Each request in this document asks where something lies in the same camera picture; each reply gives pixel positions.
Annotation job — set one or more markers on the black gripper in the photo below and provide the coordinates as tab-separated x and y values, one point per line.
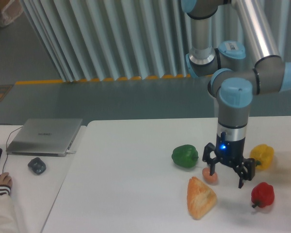
230	153

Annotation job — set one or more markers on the triangular golden bread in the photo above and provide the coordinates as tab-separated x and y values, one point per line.
200	198

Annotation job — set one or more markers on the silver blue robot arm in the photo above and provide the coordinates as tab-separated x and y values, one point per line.
232	87

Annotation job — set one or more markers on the white striped sleeve forearm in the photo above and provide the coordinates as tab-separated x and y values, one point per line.
8	221

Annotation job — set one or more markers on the person's hand on mouse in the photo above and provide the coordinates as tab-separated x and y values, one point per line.
5	183

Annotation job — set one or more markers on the brown egg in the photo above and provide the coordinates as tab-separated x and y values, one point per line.
209	178

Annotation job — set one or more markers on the yellow bell pepper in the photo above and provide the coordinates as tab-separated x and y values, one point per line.
263	155

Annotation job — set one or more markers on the green bell pepper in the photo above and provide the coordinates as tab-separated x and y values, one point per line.
185	156

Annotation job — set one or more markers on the red bell pepper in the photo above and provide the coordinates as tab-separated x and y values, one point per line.
262	195

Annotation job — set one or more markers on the dark earbuds case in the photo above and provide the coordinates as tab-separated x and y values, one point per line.
37	166

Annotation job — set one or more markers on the silver closed laptop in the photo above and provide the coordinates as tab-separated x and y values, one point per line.
45	136

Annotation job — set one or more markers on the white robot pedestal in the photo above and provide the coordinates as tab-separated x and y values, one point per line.
215	102

